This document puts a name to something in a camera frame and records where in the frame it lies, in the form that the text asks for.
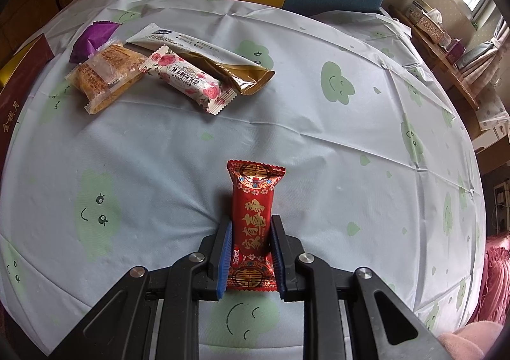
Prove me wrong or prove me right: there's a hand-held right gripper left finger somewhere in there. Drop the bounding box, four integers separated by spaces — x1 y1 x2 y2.
50 218 234 360

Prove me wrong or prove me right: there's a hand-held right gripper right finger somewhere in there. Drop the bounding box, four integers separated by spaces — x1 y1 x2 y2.
270 214 451 360

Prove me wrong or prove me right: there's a red snack packet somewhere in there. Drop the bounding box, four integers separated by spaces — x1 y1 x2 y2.
225 160 287 292

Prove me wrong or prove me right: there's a rose print candy packet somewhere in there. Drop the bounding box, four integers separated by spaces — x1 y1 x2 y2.
139 45 237 116

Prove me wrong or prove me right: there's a clear brown pastry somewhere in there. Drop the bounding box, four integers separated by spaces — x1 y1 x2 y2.
66 41 149 116

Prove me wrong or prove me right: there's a long white gold packet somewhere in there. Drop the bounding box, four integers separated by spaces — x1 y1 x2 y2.
125 23 276 97

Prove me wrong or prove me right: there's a purple snack packet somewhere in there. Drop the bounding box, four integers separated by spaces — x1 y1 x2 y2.
69 21 120 65

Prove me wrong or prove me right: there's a gold lined tin box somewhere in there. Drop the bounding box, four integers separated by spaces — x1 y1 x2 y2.
0 34 55 169

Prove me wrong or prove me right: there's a white green printed tablecloth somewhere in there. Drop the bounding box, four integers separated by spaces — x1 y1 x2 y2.
0 0 485 360

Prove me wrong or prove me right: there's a pink fuzzy clothing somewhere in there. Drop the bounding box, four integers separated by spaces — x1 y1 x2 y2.
437 321 508 360

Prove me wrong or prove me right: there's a pink ruffled cloth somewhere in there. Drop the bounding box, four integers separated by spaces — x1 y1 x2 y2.
482 233 510 323

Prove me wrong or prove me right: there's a wooden side desk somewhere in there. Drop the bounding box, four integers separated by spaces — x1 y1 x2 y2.
388 5 481 110

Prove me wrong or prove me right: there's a white dotted cloth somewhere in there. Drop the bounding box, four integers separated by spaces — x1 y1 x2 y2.
478 95 510 132

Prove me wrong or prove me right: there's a patterned tissue box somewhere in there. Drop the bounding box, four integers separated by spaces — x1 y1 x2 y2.
414 10 445 42

